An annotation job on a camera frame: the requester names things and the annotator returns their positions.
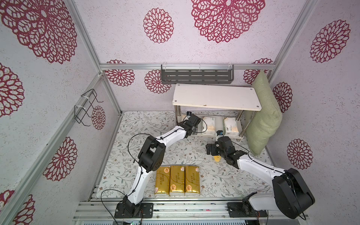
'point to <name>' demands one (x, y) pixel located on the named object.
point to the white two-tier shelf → (215, 97)
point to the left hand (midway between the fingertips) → (187, 127)
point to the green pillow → (263, 123)
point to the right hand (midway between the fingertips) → (211, 144)
